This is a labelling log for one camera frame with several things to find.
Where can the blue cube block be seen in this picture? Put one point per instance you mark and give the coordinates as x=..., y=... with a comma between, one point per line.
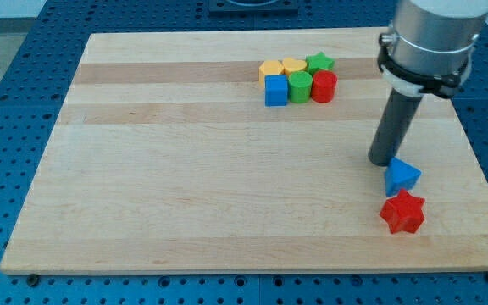
x=276, y=91

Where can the blue triangle block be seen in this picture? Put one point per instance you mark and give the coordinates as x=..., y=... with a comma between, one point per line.
x=400, y=175

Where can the green star block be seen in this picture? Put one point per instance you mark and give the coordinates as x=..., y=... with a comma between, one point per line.
x=318, y=62

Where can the yellow heart block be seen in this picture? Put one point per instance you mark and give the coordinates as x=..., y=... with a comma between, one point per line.
x=292, y=65

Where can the red star block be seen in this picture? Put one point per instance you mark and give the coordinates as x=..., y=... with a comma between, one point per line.
x=403, y=212

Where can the yellow hexagon block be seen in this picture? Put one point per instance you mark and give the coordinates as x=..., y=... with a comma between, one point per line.
x=269, y=67

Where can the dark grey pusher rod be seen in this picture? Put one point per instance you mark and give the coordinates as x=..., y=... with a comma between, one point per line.
x=394, y=123

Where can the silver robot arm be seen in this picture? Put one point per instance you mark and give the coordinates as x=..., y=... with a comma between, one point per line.
x=434, y=37

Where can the green cylinder block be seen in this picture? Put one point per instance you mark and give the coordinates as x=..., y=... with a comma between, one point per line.
x=300, y=84

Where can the red cylinder block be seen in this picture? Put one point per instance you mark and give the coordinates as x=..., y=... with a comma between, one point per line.
x=324, y=86

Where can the wooden board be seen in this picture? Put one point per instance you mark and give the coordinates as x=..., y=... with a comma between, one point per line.
x=164, y=160

